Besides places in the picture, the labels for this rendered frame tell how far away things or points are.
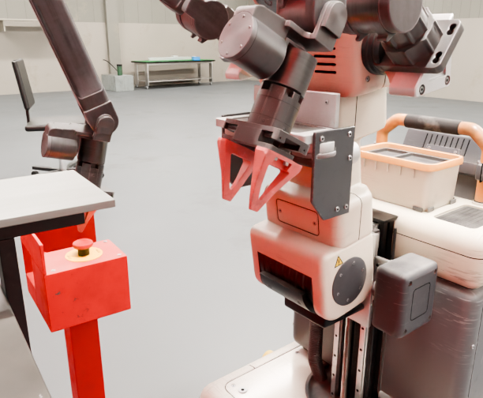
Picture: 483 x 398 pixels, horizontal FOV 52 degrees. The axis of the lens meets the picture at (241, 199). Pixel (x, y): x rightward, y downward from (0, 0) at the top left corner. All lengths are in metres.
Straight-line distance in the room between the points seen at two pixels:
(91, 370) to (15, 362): 0.63
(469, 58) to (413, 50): 10.60
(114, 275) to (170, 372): 1.01
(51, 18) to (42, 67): 12.01
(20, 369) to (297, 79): 0.44
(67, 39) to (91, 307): 0.51
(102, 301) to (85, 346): 0.15
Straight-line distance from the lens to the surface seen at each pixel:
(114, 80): 12.65
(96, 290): 1.03
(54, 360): 2.16
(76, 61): 1.01
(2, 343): 0.62
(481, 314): 1.21
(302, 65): 0.63
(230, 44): 0.59
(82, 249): 1.03
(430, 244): 1.17
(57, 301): 1.01
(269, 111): 0.61
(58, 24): 0.99
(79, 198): 0.65
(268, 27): 0.60
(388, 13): 0.72
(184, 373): 1.98
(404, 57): 0.82
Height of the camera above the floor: 1.19
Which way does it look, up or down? 18 degrees down
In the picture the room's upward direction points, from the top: straight up
